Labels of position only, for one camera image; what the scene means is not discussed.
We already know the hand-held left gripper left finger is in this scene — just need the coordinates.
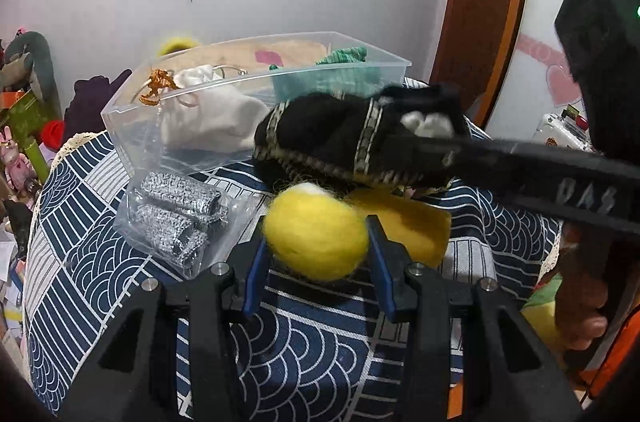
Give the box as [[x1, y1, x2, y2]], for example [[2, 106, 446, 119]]
[[60, 228, 272, 422]]

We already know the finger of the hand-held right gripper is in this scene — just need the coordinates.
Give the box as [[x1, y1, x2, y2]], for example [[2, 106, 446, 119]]
[[391, 135, 507, 199]]

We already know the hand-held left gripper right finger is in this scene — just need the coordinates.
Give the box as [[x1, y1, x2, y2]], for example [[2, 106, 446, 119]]
[[366, 215, 584, 422]]

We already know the yellow felt ball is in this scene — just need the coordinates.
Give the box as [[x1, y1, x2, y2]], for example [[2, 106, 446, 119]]
[[263, 183, 371, 281]]

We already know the black knitted sock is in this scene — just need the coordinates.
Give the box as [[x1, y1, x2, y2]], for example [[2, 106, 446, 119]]
[[252, 83, 471, 194]]

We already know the clear plastic storage box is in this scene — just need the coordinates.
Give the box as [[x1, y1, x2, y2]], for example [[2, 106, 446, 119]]
[[101, 31, 412, 176]]

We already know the red soft item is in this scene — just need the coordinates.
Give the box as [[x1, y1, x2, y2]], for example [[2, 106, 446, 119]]
[[40, 121, 66, 151]]

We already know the person's right hand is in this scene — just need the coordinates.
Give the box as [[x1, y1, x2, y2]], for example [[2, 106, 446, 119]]
[[554, 222, 612, 353]]

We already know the clear plastic bag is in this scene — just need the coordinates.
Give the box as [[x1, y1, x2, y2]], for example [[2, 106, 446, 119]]
[[114, 172, 267, 280]]

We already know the yellow felt sheet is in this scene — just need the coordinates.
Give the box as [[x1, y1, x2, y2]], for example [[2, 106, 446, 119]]
[[350, 187, 452, 268]]

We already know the silver mesh scrubber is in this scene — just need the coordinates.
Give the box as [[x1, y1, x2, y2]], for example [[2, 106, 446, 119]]
[[140, 172, 224, 216], [169, 227, 212, 271], [131, 203, 195, 249]]

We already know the blue white patterned tablecloth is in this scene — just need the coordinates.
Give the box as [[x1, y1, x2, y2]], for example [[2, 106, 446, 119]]
[[22, 122, 576, 422]]

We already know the green striped cloth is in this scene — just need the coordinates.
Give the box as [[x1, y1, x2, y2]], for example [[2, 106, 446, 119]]
[[270, 46, 406, 104]]

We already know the brown wooden door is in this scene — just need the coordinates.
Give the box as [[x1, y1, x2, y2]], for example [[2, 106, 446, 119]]
[[430, 0, 532, 129]]

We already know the white cloth pouch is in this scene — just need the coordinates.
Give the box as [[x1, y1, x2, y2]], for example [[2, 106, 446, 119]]
[[161, 65, 271, 151]]

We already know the yellow green plush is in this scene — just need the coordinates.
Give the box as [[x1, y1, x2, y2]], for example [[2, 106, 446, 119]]
[[520, 287, 571, 354]]

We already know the beige fabric piece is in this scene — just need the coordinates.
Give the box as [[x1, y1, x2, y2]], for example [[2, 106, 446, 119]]
[[220, 40, 332, 68]]

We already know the pink cloth piece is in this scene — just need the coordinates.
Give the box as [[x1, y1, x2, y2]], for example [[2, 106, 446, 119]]
[[254, 49, 285, 67]]

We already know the orange knotted ornament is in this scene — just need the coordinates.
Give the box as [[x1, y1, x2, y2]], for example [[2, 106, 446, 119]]
[[137, 69, 179, 106]]

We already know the purple cloth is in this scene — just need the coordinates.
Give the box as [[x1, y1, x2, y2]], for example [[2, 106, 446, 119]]
[[65, 70, 134, 136]]

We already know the yellow fuzzy ball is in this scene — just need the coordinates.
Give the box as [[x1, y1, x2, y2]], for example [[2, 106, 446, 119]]
[[157, 33, 202, 58]]

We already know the pink plush rabbit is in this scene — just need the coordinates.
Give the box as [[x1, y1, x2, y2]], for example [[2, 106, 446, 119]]
[[0, 127, 44, 194]]

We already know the green cardboard box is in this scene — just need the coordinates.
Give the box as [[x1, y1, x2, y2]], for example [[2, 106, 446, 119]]
[[0, 94, 56, 138]]

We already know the grey plush toy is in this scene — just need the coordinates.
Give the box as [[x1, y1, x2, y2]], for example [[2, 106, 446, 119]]
[[0, 31, 63, 123]]

